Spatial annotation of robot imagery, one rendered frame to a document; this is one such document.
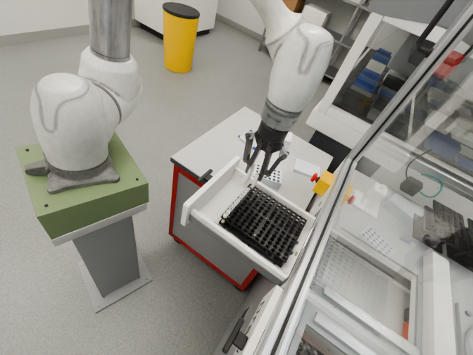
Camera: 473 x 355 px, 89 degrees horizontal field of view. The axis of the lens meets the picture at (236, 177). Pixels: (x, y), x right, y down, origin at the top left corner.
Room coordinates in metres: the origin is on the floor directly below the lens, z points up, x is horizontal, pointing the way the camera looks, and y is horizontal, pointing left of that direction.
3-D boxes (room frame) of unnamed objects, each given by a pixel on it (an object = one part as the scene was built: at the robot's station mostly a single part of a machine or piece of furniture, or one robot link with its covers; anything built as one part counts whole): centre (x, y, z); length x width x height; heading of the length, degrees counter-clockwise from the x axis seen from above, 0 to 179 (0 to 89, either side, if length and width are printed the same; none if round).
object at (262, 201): (0.46, -0.13, 0.87); 0.22 x 0.18 x 0.06; 72
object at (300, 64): (0.55, -0.04, 1.31); 0.13 x 0.11 x 0.16; 4
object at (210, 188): (0.52, 0.06, 0.87); 0.29 x 0.02 x 0.11; 162
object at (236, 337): (0.13, -0.12, 0.91); 0.07 x 0.04 x 0.01; 162
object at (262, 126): (0.54, -0.05, 1.13); 0.08 x 0.07 x 0.09; 72
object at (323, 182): (0.74, -0.33, 0.88); 0.07 x 0.05 x 0.07; 162
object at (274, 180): (0.77, -0.12, 0.78); 0.12 x 0.08 x 0.04; 95
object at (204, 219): (0.45, -0.14, 0.86); 0.40 x 0.26 x 0.06; 72
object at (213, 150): (0.90, -0.08, 0.38); 0.62 x 0.58 x 0.76; 162
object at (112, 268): (0.42, 0.46, 0.38); 0.30 x 0.30 x 0.76; 52
